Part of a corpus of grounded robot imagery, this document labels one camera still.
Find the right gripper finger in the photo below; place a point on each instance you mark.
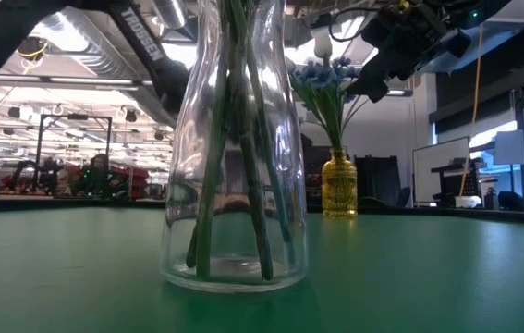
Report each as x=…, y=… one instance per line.
x=381, y=74
x=378, y=94

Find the yellow glass vase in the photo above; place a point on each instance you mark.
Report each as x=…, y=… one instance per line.
x=339, y=185

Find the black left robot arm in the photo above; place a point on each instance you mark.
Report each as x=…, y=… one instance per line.
x=143, y=41

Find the black background robot arm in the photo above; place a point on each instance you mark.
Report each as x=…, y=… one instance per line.
x=51, y=173

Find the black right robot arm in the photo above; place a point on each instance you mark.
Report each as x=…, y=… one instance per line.
x=483, y=9

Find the clear glass vase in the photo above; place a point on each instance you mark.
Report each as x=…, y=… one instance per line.
x=183, y=240

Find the linear ceiling light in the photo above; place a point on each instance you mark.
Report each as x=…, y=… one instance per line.
x=400, y=92
x=81, y=81

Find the black panel chair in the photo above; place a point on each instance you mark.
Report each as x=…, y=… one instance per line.
x=379, y=178

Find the silver ventilation unit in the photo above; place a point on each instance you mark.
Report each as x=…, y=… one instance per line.
x=497, y=41

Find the whiteboard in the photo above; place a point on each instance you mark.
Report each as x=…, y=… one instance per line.
x=437, y=171

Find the black cabinet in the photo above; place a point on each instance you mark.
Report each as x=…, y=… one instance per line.
x=312, y=171

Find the black shelf desk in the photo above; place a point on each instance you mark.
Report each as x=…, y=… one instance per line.
x=451, y=168

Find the white sign sheet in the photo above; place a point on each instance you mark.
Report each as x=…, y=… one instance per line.
x=508, y=148

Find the black office chair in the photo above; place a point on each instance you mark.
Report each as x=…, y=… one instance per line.
x=511, y=200

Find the person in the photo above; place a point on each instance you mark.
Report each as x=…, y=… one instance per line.
x=100, y=163

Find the black yellow ceiling reel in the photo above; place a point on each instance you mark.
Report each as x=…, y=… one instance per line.
x=32, y=47

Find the green table mat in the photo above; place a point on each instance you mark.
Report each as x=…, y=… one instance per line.
x=58, y=277

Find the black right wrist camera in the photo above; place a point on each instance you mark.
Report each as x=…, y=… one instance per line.
x=458, y=42

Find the small silver ceiling duct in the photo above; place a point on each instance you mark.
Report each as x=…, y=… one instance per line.
x=169, y=14

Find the black rig frame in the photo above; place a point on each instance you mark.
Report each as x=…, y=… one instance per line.
x=40, y=139

